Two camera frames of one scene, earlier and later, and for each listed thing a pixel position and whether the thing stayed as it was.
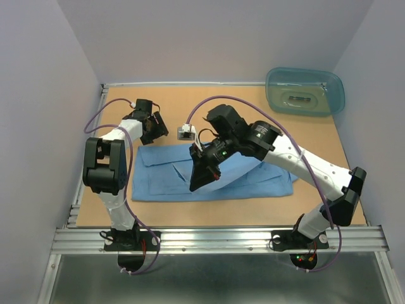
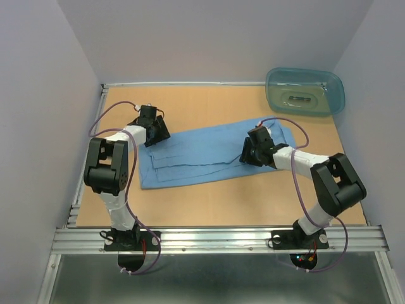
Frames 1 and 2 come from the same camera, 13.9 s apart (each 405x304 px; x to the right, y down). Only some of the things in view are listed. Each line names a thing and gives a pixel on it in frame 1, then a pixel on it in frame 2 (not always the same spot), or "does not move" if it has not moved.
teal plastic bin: [305, 92] does not move
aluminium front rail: [367, 239] does not move
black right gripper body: [216, 152] -> [250, 153]
